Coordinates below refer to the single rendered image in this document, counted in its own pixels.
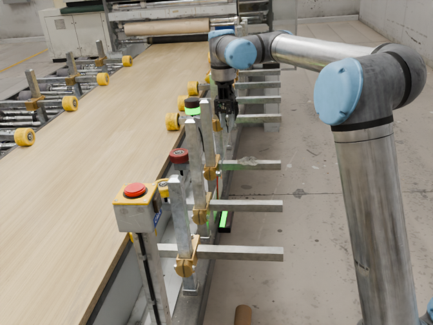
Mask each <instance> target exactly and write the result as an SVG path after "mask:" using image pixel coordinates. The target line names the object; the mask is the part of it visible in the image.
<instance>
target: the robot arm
mask: <svg viewBox="0 0 433 325"><path fill-rule="evenodd" d="M208 41H209V56H210V64H211V79H212V80H214V81H215V85H217V86H218V95H216V97H215V100H214V107H215V115H217V117H218V118H219V122H220V126H221V128H223V129H224V130H225V131H226V133H229V132H230V131H231V130H232V128H233V126H234V123H235V121H236V117H237V115H238V112H239V106H238V101H236V96H235V89H234V88H233V85H232V84H233V83H234V82H235V81H234V79H235V78H236V71H238V69H239V70H244V69H246V68H249V67H250V66H252V65H253V64H258V63H264V62H269V61H276V62H279V63H285V64H289V65H293V66H297V67H300V68H304V69H307V70H311V71H314V72H318V73H319V76H318V78H317V80H316V83H315V86H314V107H315V110H316V113H317V114H320V115H319V118H320V119H321V121H322V122H324V123H325V124H328V125H330V126H331V132H332V134H333V136H334V143H335V148H336V156H337V160H338V168H339V173H340V180H341V185H342V192H343V200H344V205H345V213H346V217H347V224H348V229H349V237H350V241H351V249H352V256H353V261H354V269H355V274H356V281H357V285H358V293H359V298H360V306H361V313H362V317H363V318H362V319H360V320H359V321H358V323H357V325H433V297H432V298H431V299H430V301H429V302H428V304H427V312H426V313H425V314H424V315H423V316H421V317H419V315H418V305H417V300H416V291H415V286H414V277H413V272H412V263H411V258H410V248H409V239H408V234H407V225H406V220H405V210H404V205H403V196H402V191H401V182H400V177H399V168H398V158H397V153H396V144H395V139H394V130H393V124H394V118H393V113H392V111H393V110H396V109H398V108H402V107H404V106H406V105H408V104H410V103H411V102H412V101H413V100H414V99H415V98H416V97H417V96H418V95H419V94H420V93H421V92H422V90H423V88H424V86H425V83H426V80H427V67H426V64H425V62H424V60H423V58H422V56H420V54H419V53H418V52H417V51H415V50H414V49H412V48H411V47H408V46H405V45H404V44H398V43H383V44H380V45H379V46H377V47H375V48H373V47H368V46H360V45H355V44H347V43H339V42H334V41H326V40H321V39H313V38H309V37H301V36H296V35H293V34H292V33H291V32H290V31H288V30H279V31H276V32H269V33H264V34H256V35H249V36H244V37H235V31H234V30H233V29H225V30H215V31H212V32H210V33H209V34H208ZM226 113H227V115H228V117H229V122H228V124H229V126H227V121H226Z"/></svg>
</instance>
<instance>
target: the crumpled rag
mask: <svg viewBox="0 0 433 325"><path fill-rule="evenodd" d="M256 160H258V159H257V158H256V157H255V156H250V157H243V158H242V159H240V160H237V164H242V165H246V164H249V165H251V166H252V165H254V166H256V165H257V164H258V163H259V162H257V161H256Z"/></svg>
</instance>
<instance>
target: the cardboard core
mask: <svg viewBox="0 0 433 325"><path fill-rule="evenodd" d="M251 314H252V309H251V308H250V307H249V306H247V305H244V304H241V305H239V306H237V307H236V311H235V321H234V325H251Z"/></svg>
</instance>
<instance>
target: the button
mask: <svg viewBox="0 0 433 325"><path fill-rule="evenodd" d="M145 191H146V187H145V185H144V184H142V183H139V182H135V183H131V184H129V185H127V187H125V189H124V193H125V195H127V196H129V197H136V196H139V195H142V194H143V193H144V192H145Z"/></svg>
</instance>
